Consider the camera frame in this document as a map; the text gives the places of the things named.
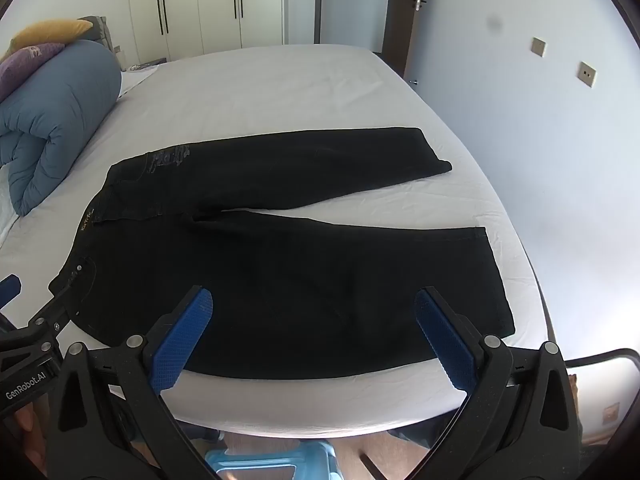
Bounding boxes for white bed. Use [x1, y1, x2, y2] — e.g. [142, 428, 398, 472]
[0, 44, 557, 436]

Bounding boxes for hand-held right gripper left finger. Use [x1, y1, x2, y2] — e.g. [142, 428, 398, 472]
[42, 285, 223, 480]

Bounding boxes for purple pillow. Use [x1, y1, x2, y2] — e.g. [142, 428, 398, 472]
[0, 42, 66, 103]

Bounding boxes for yellow pillow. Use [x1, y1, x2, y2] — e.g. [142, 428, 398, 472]
[0, 19, 95, 61]

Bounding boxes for brown door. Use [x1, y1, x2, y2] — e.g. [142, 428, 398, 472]
[387, 0, 427, 82]

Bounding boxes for black pants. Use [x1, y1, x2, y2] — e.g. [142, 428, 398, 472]
[48, 126, 516, 378]

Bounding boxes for blue pillow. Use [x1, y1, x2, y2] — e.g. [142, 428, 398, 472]
[0, 39, 123, 217]

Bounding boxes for white wardrobe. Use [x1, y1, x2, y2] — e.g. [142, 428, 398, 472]
[125, 0, 287, 64]

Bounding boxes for grey pillow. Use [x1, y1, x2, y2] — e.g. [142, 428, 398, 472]
[82, 15, 122, 63]

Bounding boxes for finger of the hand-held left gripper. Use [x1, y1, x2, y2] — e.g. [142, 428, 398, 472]
[21, 282, 86, 348]
[0, 273, 24, 312]

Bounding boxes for light blue plastic stool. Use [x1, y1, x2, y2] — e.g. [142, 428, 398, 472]
[204, 441, 342, 480]

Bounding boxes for person's left hand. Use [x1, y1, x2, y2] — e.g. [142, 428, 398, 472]
[11, 401, 50, 463]

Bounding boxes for black metal rail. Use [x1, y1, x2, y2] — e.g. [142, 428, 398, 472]
[567, 346, 640, 373]

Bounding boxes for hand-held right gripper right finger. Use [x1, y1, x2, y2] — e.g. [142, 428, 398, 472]
[414, 286, 585, 480]

